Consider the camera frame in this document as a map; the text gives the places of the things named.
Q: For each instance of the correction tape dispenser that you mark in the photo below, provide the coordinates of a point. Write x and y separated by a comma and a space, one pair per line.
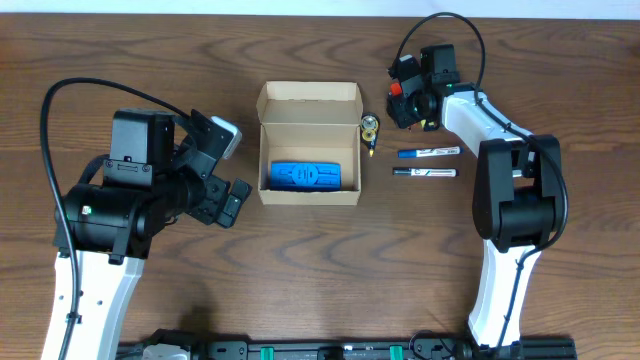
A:
369, 126

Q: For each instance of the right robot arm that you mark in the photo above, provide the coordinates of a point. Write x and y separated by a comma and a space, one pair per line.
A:
520, 199

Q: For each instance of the orange highlighter pen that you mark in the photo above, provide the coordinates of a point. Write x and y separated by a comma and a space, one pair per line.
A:
396, 89

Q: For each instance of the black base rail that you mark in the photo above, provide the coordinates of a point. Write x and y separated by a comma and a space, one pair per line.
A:
424, 345

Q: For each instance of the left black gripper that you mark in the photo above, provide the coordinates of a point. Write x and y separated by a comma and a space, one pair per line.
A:
212, 198

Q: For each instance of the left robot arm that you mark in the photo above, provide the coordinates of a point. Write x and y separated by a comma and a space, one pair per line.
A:
160, 166

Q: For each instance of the brown cardboard box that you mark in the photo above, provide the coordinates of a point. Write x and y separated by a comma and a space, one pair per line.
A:
308, 122

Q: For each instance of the blue whiteboard marker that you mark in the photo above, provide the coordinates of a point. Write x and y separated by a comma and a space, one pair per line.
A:
429, 152

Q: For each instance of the blue plastic stapler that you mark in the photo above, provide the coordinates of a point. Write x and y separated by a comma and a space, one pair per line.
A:
305, 176

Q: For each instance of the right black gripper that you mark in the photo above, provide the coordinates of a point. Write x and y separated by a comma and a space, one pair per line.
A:
403, 113

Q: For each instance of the black whiteboard marker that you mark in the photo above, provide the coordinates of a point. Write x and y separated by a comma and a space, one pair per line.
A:
425, 172

